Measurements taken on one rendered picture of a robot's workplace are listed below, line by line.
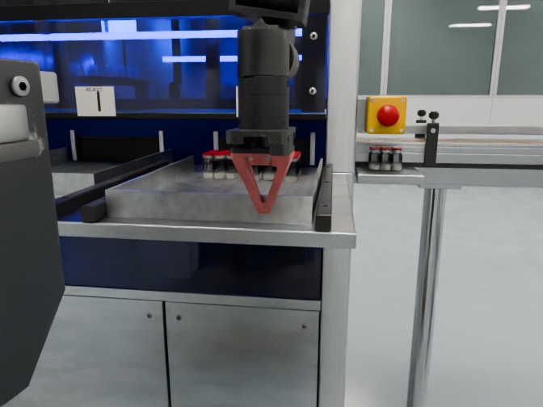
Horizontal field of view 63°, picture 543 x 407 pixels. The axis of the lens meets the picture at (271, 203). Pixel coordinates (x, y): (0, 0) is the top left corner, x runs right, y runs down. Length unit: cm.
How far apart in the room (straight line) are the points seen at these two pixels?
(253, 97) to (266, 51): 5
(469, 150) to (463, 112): 465
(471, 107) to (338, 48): 486
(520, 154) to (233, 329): 73
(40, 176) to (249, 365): 88
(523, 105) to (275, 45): 546
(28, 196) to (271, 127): 30
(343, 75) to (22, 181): 72
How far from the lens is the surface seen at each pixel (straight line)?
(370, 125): 88
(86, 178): 74
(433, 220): 109
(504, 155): 106
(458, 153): 103
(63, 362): 126
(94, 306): 114
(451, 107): 565
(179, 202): 56
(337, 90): 88
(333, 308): 99
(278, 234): 51
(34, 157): 25
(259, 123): 48
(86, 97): 102
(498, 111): 579
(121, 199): 59
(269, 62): 48
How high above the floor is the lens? 103
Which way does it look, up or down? 13 degrees down
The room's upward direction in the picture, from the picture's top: straight up
